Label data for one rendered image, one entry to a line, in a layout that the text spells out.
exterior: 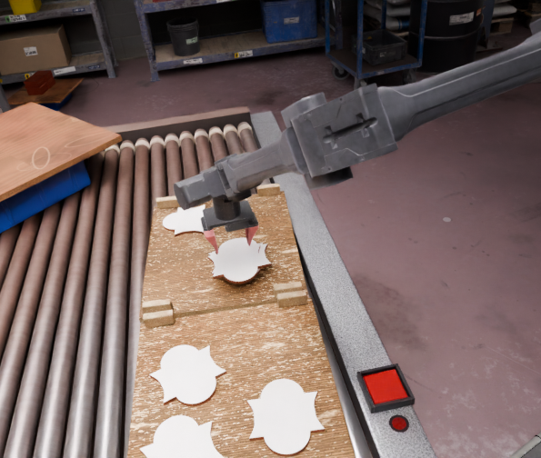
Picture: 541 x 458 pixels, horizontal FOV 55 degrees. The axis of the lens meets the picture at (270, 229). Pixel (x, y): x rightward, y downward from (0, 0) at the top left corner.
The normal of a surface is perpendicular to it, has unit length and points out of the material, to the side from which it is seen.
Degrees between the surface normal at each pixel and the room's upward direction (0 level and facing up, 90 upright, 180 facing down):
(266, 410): 0
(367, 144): 80
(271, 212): 0
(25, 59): 90
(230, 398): 0
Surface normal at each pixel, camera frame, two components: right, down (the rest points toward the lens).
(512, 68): 0.36, -0.02
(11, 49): 0.20, 0.57
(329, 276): -0.08, -0.80
